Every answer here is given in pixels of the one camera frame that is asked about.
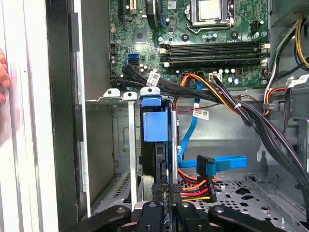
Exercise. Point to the silver disk bay cage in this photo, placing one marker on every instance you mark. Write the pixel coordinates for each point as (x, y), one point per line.
(131, 145)

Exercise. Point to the silver CPU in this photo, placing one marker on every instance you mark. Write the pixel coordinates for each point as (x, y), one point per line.
(209, 9)

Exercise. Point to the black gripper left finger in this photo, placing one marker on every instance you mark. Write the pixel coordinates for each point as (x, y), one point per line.
(152, 217)

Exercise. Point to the black PC case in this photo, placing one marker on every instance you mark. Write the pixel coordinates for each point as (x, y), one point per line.
(60, 120)

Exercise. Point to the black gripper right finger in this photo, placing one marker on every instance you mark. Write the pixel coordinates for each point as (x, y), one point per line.
(188, 217)

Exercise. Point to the hard disk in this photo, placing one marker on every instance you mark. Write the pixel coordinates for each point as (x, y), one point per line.
(154, 125)

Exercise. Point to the green motherboard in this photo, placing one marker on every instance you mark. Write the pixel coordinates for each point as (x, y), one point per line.
(149, 43)

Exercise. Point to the CPU socket with metal frame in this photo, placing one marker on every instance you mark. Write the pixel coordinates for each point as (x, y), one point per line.
(229, 14)

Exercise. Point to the black RAM slot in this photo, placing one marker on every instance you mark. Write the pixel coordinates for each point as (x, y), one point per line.
(217, 51)
(217, 58)
(217, 45)

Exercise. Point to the bare person hand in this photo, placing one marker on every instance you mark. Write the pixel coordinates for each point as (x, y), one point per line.
(3, 77)

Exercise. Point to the grey power supply unit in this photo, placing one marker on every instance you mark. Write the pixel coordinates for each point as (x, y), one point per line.
(292, 9)

